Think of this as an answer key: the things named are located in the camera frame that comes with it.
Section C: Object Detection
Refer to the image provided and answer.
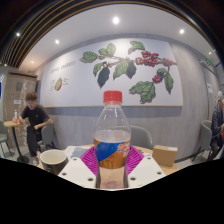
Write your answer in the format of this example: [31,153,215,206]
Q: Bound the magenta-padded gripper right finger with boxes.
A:
[123,145,167,190]

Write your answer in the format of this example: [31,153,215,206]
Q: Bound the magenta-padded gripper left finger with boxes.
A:
[58,145,101,190]

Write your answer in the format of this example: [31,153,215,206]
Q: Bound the clear red-capped drink bottle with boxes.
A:
[93,90,132,190]

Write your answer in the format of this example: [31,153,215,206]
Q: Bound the white paper sheet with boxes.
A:
[64,145,89,160]

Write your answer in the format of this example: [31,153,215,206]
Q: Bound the brown cardboard box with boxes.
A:
[152,144,179,168]

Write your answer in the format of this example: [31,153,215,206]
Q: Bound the grey cup with white inside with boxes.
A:
[39,149,70,176]

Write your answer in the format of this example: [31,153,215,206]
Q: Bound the person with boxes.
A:
[209,90,224,162]
[18,91,54,167]

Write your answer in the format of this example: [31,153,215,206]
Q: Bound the small round wooden side table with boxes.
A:
[3,120,31,165]

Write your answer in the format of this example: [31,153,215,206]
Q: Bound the round ceiling lights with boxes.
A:
[14,15,215,57]

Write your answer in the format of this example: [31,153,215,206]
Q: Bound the coffee plant wall mural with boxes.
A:
[39,37,184,109]

